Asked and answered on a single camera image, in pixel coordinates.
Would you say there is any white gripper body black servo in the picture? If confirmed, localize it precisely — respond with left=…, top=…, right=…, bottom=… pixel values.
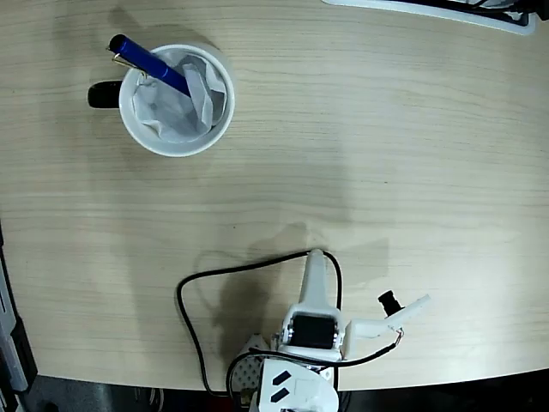
left=272, top=303, right=347, bottom=360

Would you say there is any blue pen with silver clip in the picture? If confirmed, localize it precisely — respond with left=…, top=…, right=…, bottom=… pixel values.
left=106, top=33, right=192, bottom=98

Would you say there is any crumpled white paper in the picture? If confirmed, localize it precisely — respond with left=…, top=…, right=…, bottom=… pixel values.
left=131, top=49, right=227, bottom=144

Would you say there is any white camera mount with camera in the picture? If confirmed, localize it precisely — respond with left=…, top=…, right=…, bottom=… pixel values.
left=342, top=289, right=432, bottom=357

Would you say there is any black cable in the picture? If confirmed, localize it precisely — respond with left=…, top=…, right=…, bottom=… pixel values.
left=175, top=251, right=400, bottom=396

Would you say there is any white mug with black handle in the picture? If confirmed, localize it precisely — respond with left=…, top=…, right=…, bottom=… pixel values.
left=87, top=42, right=236, bottom=158

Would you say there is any grey metal frame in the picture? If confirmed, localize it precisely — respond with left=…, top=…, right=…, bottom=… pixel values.
left=0, top=257, right=29, bottom=394

